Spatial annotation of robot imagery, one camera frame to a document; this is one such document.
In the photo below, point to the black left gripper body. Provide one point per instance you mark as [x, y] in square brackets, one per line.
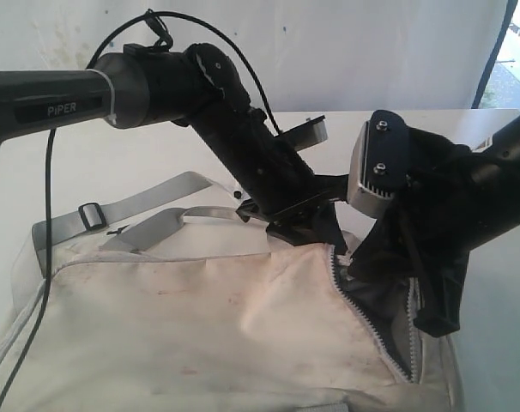
[281, 185]

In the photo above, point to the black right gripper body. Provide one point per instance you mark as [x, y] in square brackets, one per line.
[407, 242]

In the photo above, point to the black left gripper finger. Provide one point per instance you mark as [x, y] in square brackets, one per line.
[325, 227]
[293, 235]

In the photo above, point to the white canvas backpack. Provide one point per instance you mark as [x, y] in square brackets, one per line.
[167, 301]

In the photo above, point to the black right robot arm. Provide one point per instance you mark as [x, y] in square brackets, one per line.
[488, 205]

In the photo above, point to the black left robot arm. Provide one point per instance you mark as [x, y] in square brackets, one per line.
[198, 88]

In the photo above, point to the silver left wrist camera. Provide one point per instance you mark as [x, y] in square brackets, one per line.
[307, 135]

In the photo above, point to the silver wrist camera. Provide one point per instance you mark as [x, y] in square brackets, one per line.
[307, 135]
[379, 163]

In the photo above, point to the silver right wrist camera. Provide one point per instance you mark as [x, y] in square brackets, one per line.
[379, 163]

